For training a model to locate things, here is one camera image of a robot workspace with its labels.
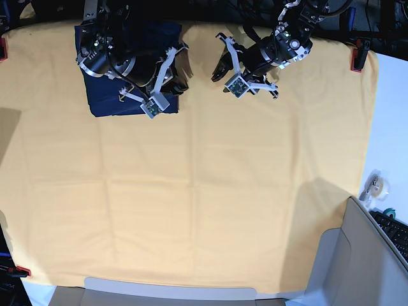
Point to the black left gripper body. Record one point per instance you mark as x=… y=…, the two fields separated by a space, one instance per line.
x=256 y=61

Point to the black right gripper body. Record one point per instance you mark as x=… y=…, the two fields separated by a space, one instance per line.
x=142 y=72

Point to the blue long-sleeve T-shirt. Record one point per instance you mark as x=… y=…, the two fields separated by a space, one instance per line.
x=103 y=94

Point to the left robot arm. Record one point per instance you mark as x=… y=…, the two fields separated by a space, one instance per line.
x=288 y=42

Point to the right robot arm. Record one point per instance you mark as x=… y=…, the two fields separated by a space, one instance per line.
x=115 y=42

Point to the red clamp top right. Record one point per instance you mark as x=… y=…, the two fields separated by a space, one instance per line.
x=359 y=55

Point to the red clamp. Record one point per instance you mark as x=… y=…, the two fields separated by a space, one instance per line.
x=3 y=50
x=359 y=55
x=18 y=272

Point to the yellow table cloth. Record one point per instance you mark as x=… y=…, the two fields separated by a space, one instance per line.
x=225 y=193

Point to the clear tape roll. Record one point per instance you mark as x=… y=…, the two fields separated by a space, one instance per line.
x=376 y=187

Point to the red clamp top left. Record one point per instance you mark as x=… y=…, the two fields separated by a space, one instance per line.
x=3 y=50

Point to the teal tape roll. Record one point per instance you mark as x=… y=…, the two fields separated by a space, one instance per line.
x=390 y=212

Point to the black keyboard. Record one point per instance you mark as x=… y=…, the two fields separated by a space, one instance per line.
x=394 y=230

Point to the cardboard box right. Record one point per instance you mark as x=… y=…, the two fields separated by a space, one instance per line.
x=357 y=264

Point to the red clamp bottom left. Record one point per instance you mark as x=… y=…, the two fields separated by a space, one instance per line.
x=18 y=272

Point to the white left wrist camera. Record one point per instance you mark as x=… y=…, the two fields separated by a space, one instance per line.
x=236 y=84

